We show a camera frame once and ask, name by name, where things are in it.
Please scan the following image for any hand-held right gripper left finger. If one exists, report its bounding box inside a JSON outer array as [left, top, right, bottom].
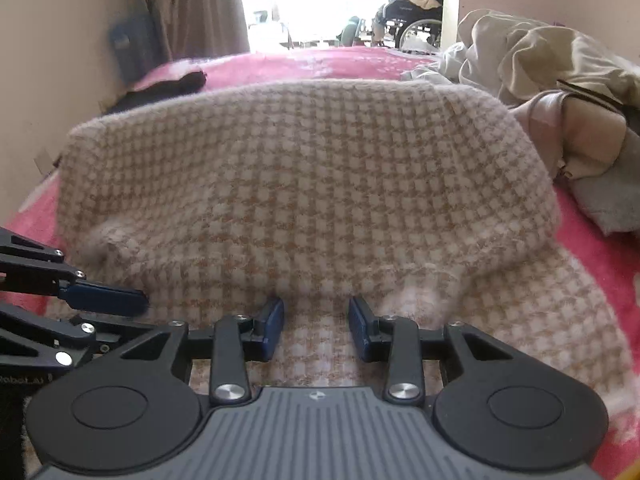
[[120, 296, 286, 406]]

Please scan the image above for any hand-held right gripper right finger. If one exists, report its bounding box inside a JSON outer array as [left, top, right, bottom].
[[348, 296, 518, 403]]

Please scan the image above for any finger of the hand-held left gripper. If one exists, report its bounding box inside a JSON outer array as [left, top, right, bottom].
[[0, 302, 157, 367], [0, 227, 149, 317]]

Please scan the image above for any beige houndstooth knit sweater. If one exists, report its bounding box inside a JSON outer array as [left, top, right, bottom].
[[57, 79, 636, 411]]

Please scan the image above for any pile of cream clothes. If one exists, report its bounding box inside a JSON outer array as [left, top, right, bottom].
[[400, 8, 640, 236]]

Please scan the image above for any black garment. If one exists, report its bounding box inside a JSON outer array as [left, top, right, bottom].
[[102, 70, 208, 113]]

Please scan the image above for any blue box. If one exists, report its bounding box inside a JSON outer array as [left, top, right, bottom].
[[107, 0, 166, 86]]

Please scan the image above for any pink printed blanket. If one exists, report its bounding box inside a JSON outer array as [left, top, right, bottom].
[[0, 45, 640, 456]]

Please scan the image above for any green chair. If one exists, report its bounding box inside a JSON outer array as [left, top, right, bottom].
[[335, 16, 368, 46]]

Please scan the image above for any brown curtain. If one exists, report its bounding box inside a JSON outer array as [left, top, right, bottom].
[[140, 0, 251, 63]]

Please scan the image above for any wheelchair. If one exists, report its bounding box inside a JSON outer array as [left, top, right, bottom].
[[372, 0, 446, 51]]

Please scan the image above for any bright window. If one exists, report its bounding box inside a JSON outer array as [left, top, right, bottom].
[[237, 0, 446, 53]]

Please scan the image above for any wall socket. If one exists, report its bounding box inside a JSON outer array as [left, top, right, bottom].
[[32, 147, 56, 176]]

